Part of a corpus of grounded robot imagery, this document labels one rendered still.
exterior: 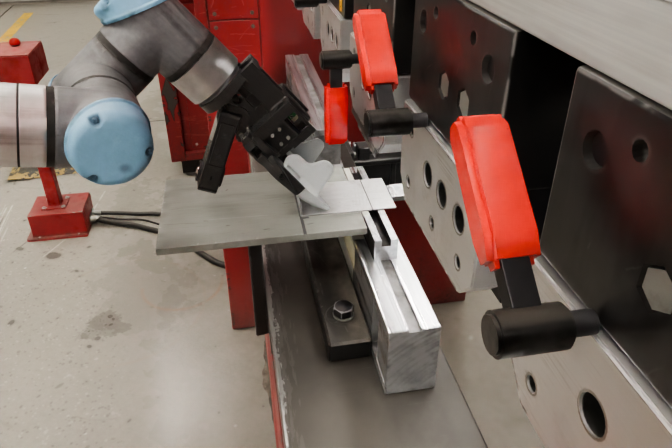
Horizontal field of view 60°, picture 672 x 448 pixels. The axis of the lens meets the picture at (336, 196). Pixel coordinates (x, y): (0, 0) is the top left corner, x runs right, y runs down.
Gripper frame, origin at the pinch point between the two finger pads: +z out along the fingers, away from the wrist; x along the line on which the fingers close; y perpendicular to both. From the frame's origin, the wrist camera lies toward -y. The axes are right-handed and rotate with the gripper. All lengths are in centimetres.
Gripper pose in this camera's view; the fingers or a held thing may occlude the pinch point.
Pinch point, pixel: (315, 194)
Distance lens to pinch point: 79.9
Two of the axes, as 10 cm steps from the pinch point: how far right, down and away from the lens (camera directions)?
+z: 6.4, 6.0, 4.8
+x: -1.8, -4.9, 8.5
